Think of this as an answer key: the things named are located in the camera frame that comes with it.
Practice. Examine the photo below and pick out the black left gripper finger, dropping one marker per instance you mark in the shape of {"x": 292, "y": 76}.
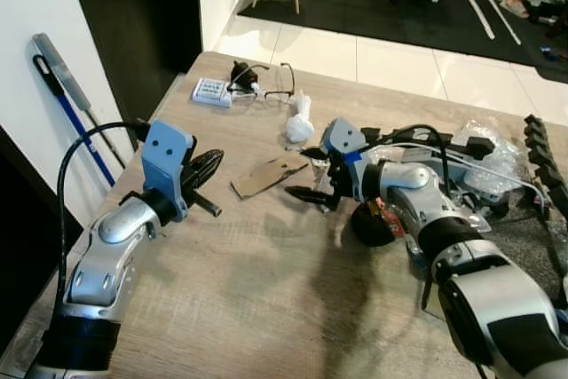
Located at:
{"x": 204, "y": 162}
{"x": 213, "y": 169}

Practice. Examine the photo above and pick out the brown cardboard piece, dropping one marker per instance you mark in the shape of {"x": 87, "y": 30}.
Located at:
{"x": 266, "y": 175}

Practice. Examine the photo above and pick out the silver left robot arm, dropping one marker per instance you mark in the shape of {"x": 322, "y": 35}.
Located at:
{"x": 106, "y": 255}

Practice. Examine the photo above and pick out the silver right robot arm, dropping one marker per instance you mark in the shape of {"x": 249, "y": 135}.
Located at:
{"x": 497, "y": 308}

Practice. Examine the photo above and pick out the white crumpled tissue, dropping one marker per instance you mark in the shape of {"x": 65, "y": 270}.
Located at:
{"x": 300, "y": 129}

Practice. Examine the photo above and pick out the black round object red label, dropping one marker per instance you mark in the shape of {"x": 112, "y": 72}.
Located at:
{"x": 368, "y": 224}

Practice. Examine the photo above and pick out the thin-framed eyeglasses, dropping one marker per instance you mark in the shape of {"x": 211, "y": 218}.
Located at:
{"x": 293, "y": 82}

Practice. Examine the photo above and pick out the small black gadget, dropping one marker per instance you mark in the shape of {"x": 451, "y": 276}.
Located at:
{"x": 241, "y": 73}

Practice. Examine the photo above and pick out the clear plastic bag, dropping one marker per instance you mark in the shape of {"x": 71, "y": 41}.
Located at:
{"x": 501, "y": 161}

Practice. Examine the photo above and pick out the dark grey mat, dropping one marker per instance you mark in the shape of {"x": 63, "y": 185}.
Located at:
{"x": 532, "y": 237}

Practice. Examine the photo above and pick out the white bar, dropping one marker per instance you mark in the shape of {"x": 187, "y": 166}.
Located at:
{"x": 475, "y": 8}
{"x": 500, "y": 13}

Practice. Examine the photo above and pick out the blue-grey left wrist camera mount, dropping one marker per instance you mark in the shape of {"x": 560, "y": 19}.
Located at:
{"x": 164, "y": 153}

